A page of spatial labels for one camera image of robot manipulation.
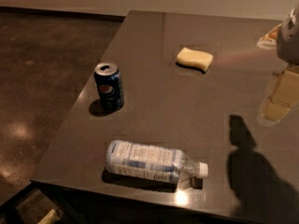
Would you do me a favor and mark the snack bag on table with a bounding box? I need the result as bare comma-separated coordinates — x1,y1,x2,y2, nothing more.
257,24,281,49

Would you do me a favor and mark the yellow sponge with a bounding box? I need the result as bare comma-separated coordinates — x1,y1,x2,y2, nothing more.
176,48,213,73

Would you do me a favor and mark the blue Pepsi soda can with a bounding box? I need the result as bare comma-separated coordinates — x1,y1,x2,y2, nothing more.
93,62,124,110

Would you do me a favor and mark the clear plastic water bottle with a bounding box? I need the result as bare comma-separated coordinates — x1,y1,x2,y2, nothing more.
106,140,208,184

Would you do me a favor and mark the yellow object under table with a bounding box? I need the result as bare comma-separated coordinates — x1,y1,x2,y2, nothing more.
37,209,60,224

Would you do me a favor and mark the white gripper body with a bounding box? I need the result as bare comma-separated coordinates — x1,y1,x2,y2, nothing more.
277,5,299,64

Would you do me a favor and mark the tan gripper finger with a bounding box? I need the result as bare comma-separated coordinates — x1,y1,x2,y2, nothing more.
262,65,299,122

